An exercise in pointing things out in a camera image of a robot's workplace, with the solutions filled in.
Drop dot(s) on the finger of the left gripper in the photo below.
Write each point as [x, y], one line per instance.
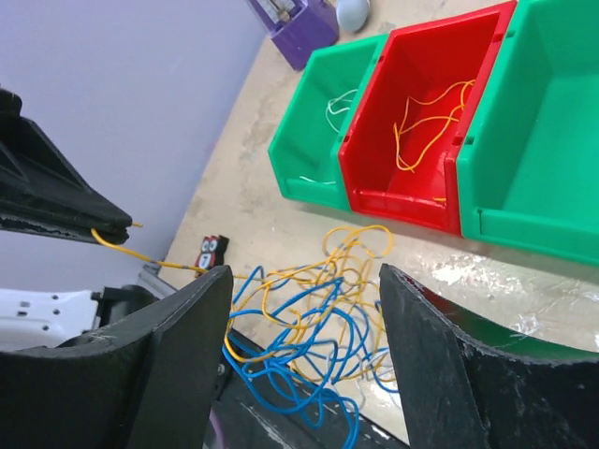
[42, 193]

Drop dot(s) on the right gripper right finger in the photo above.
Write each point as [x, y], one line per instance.
[467, 382]

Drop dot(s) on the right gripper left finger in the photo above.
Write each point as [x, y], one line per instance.
[146, 381]

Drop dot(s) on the green bin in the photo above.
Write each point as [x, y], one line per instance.
[528, 166]
[304, 149]

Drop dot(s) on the red bin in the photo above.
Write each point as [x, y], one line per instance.
[399, 156]

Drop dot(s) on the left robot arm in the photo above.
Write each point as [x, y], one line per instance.
[31, 319]

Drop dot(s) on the owl number tile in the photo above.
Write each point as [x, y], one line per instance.
[212, 253]

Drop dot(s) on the purple metronome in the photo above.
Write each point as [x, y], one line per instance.
[297, 28]

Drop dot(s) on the white microphone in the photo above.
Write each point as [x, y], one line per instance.
[352, 15]

